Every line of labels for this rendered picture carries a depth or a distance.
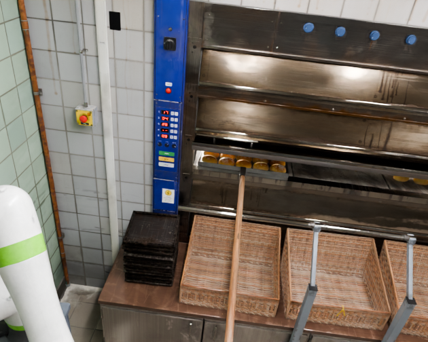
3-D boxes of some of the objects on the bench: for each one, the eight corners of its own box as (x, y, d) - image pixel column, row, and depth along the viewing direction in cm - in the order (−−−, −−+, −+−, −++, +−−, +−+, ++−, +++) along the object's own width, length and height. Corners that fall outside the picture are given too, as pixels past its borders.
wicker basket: (369, 269, 253) (382, 237, 239) (454, 281, 251) (474, 251, 236) (389, 333, 212) (407, 300, 197) (492, 349, 210) (518, 317, 195)
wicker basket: (191, 245, 257) (193, 213, 242) (274, 257, 254) (282, 226, 239) (176, 303, 215) (179, 269, 201) (276, 319, 213) (285, 286, 198)
